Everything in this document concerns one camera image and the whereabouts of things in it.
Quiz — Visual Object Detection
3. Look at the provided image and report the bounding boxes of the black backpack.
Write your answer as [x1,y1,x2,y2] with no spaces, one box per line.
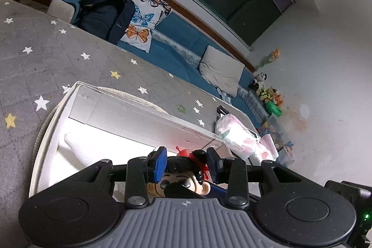
[73,0,136,43]

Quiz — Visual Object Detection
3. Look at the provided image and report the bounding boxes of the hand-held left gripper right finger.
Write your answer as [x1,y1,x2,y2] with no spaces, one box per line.
[206,147,304,209]

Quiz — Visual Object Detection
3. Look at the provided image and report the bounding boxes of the black-haired doll figure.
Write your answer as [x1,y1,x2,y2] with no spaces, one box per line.
[147,149,211,199]

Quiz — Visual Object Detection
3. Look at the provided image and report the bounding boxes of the grey pillow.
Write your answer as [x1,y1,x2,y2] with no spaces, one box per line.
[199,45,245,98]

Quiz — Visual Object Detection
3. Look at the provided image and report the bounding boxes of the pink tissue pack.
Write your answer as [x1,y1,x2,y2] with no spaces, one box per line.
[250,134,279,167]
[215,114,259,160]

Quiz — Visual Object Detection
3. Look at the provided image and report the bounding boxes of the butterfly print pillow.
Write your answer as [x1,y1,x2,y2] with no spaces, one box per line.
[103,0,173,53]

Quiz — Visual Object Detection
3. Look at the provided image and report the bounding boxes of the blue sofa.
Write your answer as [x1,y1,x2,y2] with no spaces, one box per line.
[48,0,279,126]

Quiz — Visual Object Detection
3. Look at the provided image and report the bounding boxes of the panda plush toy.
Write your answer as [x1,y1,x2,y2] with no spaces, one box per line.
[252,72,267,89]

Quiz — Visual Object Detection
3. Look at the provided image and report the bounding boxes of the white plush rabbit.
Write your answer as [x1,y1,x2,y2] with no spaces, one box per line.
[64,132,98,169]

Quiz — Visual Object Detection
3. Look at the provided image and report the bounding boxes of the orange plush toys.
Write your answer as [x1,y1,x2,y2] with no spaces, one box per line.
[259,87,284,106]

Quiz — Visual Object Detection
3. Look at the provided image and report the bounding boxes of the grey cardboard box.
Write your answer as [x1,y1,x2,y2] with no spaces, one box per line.
[29,81,233,199]

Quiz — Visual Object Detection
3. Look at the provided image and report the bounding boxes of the flower wall decoration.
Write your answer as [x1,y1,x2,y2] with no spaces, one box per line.
[259,49,282,68]

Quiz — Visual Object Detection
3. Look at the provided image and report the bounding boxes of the clear toy storage bin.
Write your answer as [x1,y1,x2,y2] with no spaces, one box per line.
[257,116,295,164]

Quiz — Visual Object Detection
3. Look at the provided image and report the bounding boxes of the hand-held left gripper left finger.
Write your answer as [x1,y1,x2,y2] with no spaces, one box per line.
[70,146,168,209]

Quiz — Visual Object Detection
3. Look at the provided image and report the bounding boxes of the grey star tablecloth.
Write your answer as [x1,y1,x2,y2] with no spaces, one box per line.
[0,0,259,248]

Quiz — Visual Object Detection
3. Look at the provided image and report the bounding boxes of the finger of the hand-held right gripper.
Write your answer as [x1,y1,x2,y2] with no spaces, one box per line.
[164,182,204,200]

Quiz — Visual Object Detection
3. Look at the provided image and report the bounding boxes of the green plastic toy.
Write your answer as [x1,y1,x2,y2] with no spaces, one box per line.
[266,101,282,116]

